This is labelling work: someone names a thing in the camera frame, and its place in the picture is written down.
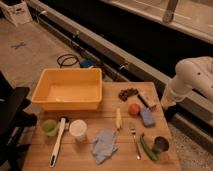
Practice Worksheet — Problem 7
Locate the metal tin can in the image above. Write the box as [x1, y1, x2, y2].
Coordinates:
[152, 136, 169, 154]

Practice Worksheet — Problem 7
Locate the black chair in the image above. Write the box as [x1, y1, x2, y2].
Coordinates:
[0, 71, 37, 171]

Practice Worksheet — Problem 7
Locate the blue cloth rag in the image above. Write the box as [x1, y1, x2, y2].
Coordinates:
[92, 129, 117, 164]

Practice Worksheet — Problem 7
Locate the white handled brush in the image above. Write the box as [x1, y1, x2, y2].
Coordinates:
[50, 117, 66, 168]

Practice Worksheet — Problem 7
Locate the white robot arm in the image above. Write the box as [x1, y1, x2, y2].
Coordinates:
[161, 56, 213, 110]

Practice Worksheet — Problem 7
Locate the white cardboard box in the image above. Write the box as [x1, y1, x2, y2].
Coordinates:
[0, 0, 32, 27]

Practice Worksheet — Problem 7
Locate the silver metal fork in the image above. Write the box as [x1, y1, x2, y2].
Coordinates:
[129, 124, 141, 160]

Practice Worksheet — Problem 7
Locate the green plastic cup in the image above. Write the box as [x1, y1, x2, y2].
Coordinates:
[42, 119, 58, 137]

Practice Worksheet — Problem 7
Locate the blue sponge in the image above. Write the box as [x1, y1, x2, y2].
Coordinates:
[140, 108, 155, 127]

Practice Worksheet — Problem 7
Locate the bunch of brown grapes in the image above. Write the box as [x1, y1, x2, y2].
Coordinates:
[118, 88, 138, 102]

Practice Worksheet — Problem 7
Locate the red orange fruit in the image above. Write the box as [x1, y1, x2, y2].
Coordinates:
[128, 103, 140, 116]

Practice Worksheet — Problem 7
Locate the yellow plastic bin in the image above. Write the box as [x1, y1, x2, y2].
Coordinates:
[31, 68, 102, 111]

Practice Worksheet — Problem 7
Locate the blue object on floor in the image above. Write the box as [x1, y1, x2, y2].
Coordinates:
[80, 59, 94, 68]

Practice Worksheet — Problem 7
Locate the white paper cup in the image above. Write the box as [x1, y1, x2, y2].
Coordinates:
[69, 120, 87, 142]

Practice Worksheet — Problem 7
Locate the green cucumber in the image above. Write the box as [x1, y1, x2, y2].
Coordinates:
[140, 133, 158, 161]

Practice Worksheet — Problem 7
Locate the black coiled cable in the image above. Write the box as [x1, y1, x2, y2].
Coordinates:
[56, 53, 81, 69]

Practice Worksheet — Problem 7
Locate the yellow banana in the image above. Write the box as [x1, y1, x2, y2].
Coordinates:
[116, 108, 122, 130]

